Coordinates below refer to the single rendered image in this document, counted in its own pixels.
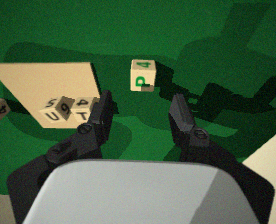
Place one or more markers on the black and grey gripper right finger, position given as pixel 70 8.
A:
pixel 197 147

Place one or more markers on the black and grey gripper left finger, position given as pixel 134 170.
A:
pixel 25 183

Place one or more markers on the beige flat mat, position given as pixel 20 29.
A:
pixel 34 83

